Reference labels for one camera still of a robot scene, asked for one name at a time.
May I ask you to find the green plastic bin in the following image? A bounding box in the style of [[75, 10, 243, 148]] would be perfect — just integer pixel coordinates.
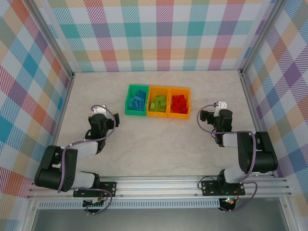
[[124, 84, 150, 116]]

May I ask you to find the orange plastic bin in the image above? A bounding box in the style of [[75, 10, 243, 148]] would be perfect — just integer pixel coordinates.
[[167, 87, 192, 120], [146, 86, 171, 118]]

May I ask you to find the black controller board with light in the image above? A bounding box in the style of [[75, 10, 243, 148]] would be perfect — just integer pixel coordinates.
[[220, 196, 237, 210]]

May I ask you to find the grey metal panel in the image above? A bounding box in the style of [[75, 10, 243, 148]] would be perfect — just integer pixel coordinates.
[[31, 208, 289, 231]]

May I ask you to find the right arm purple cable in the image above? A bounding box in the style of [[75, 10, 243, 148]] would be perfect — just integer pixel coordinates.
[[197, 103, 258, 214]]

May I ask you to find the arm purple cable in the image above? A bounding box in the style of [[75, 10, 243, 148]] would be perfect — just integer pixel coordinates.
[[57, 104, 120, 216], [197, 103, 258, 214]]

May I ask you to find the aluminium side rail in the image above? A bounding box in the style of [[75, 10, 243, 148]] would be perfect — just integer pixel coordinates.
[[41, 72, 76, 181], [240, 71, 275, 179]]

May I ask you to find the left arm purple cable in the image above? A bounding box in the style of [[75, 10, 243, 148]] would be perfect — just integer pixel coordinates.
[[57, 104, 120, 216]]

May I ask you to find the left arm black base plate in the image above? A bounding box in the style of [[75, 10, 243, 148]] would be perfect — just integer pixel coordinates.
[[73, 180, 117, 198]]

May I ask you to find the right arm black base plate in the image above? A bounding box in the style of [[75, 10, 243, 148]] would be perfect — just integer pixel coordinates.
[[201, 180, 245, 197]]

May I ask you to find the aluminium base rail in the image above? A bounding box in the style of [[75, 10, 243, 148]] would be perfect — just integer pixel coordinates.
[[26, 175, 292, 200]]

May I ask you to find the slotted grey cable duct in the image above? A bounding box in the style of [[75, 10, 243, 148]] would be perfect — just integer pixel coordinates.
[[38, 201, 221, 209]]

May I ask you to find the aluminium corner post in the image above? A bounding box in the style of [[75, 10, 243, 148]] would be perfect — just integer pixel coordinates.
[[28, 0, 75, 80], [240, 0, 286, 77]]

